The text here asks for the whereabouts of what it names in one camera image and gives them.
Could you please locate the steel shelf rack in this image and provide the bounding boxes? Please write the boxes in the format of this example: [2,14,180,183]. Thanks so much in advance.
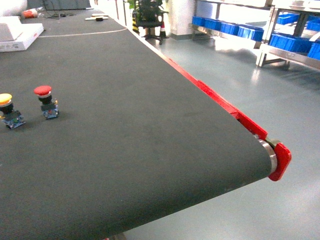
[189,0,320,70]

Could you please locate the black office chair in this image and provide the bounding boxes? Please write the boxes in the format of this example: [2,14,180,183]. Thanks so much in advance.
[136,13,164,45]

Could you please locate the red mushroom push button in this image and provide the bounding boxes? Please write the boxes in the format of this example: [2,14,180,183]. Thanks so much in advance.
[33,85,60,120]

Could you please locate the yellow mushroom push button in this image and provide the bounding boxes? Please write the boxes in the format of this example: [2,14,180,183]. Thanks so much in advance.
[0,93,26,130]

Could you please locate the orange white object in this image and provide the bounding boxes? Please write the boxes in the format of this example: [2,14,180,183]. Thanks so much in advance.
[21,8,39,19]

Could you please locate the flat white box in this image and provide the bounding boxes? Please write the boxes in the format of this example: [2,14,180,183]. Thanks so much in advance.
[0,23,44,53]

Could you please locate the small white box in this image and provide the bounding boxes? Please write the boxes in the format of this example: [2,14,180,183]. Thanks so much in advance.
[0,16,24,42]

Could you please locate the large white foam roll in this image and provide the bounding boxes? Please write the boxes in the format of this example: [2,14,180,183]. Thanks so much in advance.
[0,0,28,17]

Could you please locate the red conveyor side rail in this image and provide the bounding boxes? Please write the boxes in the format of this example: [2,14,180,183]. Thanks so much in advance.
[164,57,292,182]

